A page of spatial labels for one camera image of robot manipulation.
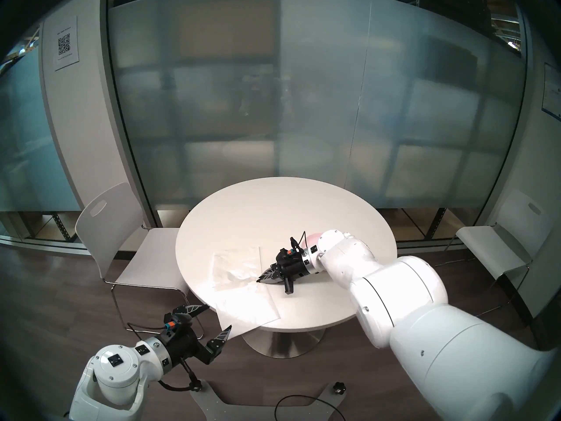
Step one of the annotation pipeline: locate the thick left gripper cable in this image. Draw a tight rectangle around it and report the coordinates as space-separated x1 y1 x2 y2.
158 359 202 392

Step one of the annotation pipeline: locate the white plastic chair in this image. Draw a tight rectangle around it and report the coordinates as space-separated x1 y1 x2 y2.
445 189 554 326
75 182 206 339

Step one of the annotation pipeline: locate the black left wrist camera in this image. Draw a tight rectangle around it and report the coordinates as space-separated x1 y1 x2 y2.
163 313 193 337

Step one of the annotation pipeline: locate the black base cable loop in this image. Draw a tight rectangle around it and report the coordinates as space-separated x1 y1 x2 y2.
274 394 347 421

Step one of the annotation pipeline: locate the white cloth napkin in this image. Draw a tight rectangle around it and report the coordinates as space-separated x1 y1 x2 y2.
212 246 281 339

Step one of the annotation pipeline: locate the thin left camera cable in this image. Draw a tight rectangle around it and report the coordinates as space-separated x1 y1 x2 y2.
126 321 167 337

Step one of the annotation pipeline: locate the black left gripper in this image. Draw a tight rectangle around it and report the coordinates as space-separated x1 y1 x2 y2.
167 304 233 368

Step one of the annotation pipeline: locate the round white pedestal table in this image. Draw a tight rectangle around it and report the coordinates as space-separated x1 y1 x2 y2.
175 177 398 359

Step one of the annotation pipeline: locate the QR code paper sign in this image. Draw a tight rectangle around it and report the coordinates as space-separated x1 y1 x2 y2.
53 16 80 72

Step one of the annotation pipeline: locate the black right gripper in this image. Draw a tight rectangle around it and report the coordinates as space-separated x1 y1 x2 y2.
256 254 309 296

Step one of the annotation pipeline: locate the perforated metal rack strut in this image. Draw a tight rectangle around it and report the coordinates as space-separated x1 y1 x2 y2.
424 207 447 241
52 212 73 241

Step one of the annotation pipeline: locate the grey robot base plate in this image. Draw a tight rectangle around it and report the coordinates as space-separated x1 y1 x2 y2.
189 381 349 421

